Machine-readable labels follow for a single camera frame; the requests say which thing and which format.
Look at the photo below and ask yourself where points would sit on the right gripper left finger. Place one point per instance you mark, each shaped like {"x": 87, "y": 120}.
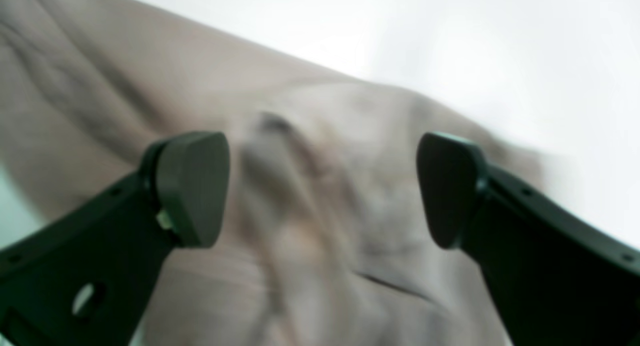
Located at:
{"x": 86, "y": 279}

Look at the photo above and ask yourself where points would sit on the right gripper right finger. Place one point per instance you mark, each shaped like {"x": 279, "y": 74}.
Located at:
{"x": 553, "y": 279}

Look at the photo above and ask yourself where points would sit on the mauve t-shirt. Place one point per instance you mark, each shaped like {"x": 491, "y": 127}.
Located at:
{"x": 324, "y": 241}

